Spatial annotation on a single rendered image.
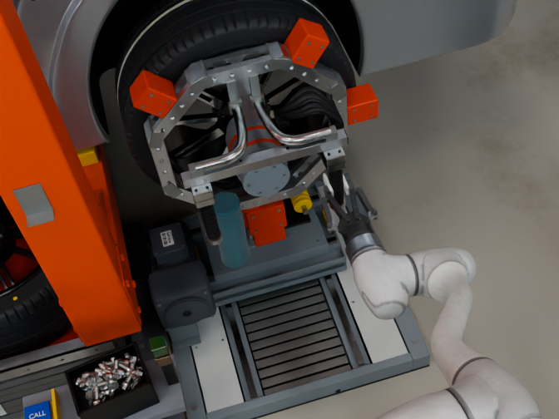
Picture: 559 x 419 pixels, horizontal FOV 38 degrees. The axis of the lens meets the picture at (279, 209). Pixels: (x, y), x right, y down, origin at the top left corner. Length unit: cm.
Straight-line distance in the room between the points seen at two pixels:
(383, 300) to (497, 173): 150
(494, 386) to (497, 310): 145
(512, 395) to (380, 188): 186
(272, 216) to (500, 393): 120
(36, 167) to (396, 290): 83
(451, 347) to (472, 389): 17
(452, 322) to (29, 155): 93
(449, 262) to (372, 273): 18
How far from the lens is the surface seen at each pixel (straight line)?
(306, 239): 278
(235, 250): 235
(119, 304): 219
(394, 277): 189
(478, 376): 149
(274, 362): 272
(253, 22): 208
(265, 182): 213
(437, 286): 191
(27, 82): 163
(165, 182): 226
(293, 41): 208
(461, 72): 367
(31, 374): 258
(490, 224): 312
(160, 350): 212
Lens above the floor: 245
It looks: 51 degrees down
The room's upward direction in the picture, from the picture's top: 9 degrees counter-clockwise
